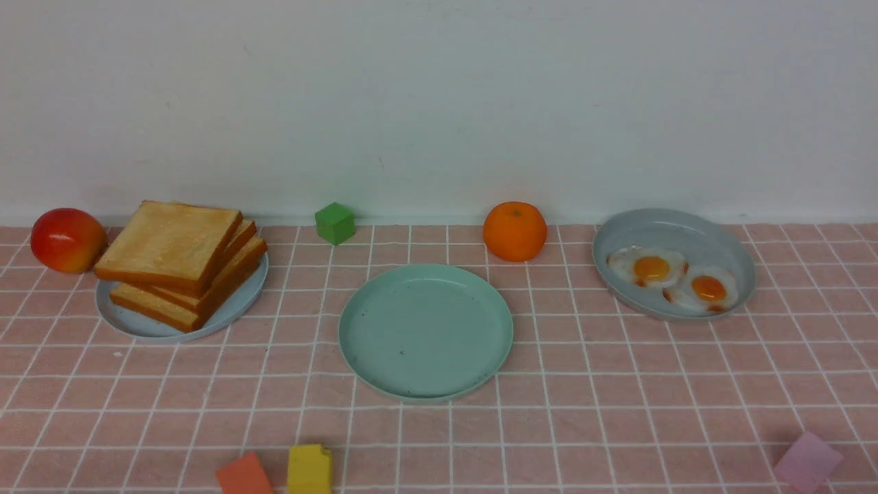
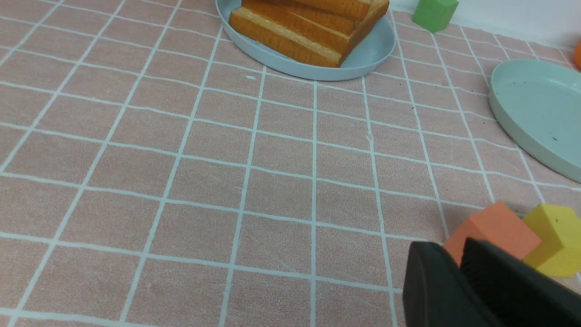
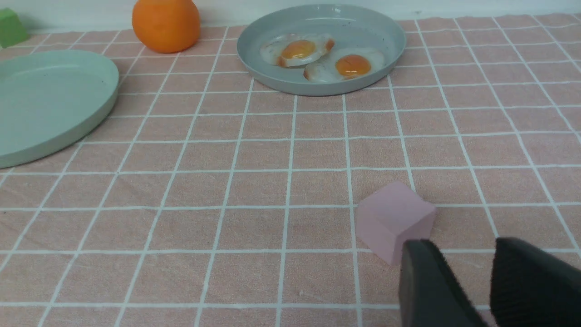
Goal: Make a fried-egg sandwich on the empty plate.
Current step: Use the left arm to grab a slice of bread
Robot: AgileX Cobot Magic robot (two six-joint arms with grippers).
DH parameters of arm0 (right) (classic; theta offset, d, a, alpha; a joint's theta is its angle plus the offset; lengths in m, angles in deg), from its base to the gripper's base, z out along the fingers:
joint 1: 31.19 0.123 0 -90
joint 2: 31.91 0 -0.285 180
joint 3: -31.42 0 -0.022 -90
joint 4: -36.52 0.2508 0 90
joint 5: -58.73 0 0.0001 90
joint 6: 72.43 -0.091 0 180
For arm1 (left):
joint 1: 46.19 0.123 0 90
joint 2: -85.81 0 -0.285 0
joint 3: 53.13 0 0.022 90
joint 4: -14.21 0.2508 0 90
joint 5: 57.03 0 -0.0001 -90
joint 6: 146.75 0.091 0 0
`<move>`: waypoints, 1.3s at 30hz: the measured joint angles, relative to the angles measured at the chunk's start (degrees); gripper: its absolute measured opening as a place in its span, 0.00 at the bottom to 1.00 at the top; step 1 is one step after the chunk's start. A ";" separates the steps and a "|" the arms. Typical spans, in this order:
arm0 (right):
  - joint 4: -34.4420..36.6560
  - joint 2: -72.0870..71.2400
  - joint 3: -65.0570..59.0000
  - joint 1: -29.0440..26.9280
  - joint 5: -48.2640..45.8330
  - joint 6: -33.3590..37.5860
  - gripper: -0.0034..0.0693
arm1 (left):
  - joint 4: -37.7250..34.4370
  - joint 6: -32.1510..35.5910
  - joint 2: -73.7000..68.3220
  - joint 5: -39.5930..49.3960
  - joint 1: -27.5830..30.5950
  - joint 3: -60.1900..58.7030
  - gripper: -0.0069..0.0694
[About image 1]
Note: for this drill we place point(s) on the grey egg plate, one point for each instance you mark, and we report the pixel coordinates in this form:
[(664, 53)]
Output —
[(699, 240)]

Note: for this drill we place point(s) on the fried egg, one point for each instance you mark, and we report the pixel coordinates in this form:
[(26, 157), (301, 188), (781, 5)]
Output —
[(704, 290), (648, 267)]

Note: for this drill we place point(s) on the orange fruit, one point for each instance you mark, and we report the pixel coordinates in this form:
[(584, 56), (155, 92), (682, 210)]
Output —
[(515, 231)]

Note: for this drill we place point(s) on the orange block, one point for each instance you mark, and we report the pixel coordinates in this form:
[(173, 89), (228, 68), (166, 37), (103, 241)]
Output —
[(245, 475)]

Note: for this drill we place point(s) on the pink checkered tablecloth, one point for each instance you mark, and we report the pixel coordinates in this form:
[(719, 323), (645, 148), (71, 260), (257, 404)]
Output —
[(593, 398)]

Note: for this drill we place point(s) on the green cube block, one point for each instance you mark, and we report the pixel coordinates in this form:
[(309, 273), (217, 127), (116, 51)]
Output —
[(335, 223)]

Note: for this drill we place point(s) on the light blue bread plate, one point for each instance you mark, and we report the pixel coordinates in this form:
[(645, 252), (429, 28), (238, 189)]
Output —
[(145, 329)]

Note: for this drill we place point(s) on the teal center plate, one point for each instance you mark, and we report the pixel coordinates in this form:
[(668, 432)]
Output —
[(426, 332)]

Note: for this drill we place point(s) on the pink block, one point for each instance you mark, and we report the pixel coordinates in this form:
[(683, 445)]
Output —
[(807, 464)]

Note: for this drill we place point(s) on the toast slice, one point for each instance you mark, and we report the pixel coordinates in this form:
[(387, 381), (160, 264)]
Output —
[(161, 311), (240, 268), (245, 231), (171, 246)]

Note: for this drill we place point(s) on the yellow block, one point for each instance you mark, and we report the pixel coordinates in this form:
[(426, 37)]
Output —
[(310, 469)]

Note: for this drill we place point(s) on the red yellow apple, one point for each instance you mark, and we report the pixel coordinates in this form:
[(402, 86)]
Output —
[(68, 240)]

